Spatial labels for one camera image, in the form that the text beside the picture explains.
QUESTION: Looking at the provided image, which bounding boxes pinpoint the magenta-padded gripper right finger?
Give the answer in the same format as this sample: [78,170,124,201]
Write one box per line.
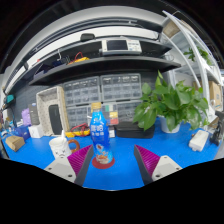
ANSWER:
[133,144,183,187]

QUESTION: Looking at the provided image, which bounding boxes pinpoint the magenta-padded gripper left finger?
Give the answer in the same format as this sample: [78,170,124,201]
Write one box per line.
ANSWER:
[43,144,94,187]

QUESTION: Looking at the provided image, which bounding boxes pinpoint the blue drink bottle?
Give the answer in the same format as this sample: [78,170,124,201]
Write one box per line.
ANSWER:
[89,102,114,166]

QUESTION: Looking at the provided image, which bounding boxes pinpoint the yellow multimeter with red leads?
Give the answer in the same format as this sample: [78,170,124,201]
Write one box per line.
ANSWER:
[64,122,91,138]

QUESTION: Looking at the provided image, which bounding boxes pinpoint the flat round red coaster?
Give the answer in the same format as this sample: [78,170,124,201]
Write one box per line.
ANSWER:
[91,155,116,170]

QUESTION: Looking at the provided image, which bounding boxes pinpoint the small white box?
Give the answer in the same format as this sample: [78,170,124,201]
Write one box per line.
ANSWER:
[28,124,44,139]

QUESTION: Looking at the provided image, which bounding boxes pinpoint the plain black box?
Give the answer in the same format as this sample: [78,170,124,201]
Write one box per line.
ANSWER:
[114,120,156,139]

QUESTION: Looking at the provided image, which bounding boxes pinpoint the white power adapter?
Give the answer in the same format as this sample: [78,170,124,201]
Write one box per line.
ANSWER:
[188,129,210,153]

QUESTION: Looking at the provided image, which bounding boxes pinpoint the black flat case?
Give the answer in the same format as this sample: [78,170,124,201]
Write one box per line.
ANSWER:
[48,104,63,136]

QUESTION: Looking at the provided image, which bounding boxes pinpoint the grey small-parts drawer cabinet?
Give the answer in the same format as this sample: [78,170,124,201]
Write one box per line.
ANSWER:
[99,73,143,103]
[66,105,92,129]
[62,76,102,108]

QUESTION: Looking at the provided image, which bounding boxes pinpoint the brown cardboard box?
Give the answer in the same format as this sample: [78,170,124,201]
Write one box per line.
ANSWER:
[4,135,26,153]

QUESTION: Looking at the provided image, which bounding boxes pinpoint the blue storage box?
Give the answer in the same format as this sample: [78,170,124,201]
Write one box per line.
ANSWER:
[13,124,31,141]

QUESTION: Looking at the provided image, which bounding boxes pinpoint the black box with white label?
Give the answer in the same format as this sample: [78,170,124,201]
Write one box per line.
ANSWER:
[108,125,116,138]

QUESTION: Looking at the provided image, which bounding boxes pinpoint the beige woven basket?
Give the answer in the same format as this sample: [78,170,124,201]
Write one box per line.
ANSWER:
[35,85,70,137]

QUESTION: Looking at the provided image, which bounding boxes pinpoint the grey upright box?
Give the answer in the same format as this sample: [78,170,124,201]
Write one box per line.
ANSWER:
[28,102,40,126]

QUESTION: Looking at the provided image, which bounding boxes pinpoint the purple pouch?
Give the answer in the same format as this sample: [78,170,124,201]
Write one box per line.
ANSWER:
[21,108,32,127]

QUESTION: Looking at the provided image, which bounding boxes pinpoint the green potted plant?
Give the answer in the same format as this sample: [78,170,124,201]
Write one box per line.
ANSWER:
[132,69,210,134]

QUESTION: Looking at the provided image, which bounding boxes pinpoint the black metal stand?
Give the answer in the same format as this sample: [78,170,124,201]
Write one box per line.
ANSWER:
[209,110,224,147]

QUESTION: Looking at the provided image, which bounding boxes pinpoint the black bench shelf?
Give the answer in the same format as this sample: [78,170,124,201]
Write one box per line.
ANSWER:
[28,37,182,87]

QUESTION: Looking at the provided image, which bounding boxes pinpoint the white shelf unit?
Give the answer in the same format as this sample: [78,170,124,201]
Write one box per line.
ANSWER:
[161,9,224,128]

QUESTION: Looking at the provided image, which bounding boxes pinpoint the white oscilloscope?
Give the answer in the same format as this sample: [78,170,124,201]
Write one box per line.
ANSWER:
[100,38,143,57]

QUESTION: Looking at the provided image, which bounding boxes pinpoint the white mug with brown handle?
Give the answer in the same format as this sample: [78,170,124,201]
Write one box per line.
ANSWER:
[48,136,81,159]

